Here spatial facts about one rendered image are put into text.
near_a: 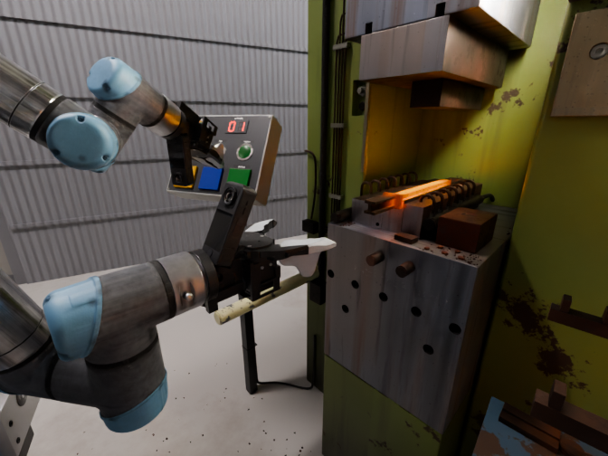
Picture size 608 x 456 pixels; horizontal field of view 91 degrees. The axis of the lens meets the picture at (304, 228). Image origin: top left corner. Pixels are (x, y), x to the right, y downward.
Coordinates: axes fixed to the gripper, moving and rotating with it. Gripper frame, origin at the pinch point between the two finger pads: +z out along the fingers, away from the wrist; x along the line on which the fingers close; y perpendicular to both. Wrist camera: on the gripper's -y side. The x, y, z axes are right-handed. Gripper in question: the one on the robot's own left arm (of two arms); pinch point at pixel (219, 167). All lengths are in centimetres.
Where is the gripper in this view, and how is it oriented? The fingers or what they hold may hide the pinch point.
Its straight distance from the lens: 87.0
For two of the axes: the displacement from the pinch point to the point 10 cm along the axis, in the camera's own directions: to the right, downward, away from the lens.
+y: 1.8, -9.7, 1.6
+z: 3.1, 2.1, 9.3
